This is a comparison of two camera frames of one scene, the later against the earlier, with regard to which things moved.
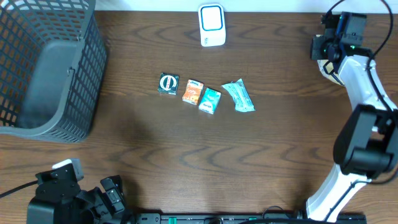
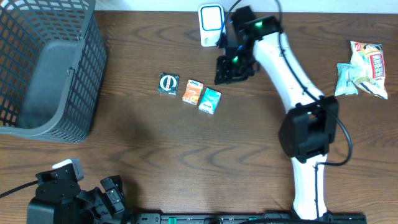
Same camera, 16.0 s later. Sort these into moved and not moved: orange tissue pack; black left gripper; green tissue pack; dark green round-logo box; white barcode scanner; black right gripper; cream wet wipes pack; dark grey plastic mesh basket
Moved: cream wet wipes pack; black right gripper
Not moved: green tissue pack; dark grey plastic mesh basket; dark green round-logo box; white barcode scanner; orange tissue pack; black left gripper
